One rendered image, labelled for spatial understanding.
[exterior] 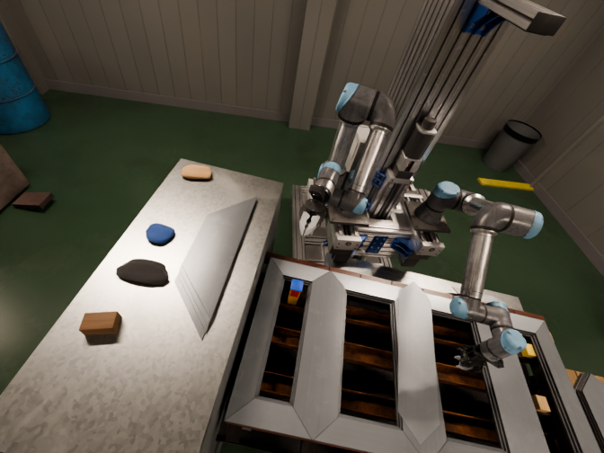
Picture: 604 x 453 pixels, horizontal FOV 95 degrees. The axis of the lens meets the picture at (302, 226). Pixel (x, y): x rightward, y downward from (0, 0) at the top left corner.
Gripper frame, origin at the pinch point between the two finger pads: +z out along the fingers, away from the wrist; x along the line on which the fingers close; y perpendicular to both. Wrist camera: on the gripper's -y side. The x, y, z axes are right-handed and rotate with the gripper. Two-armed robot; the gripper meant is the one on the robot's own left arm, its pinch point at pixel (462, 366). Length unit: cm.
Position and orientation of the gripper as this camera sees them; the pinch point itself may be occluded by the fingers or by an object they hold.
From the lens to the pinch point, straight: 156.4
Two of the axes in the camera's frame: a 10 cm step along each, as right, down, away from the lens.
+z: -1.7, 6.3, 7.6
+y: -9.7, -2.3, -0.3
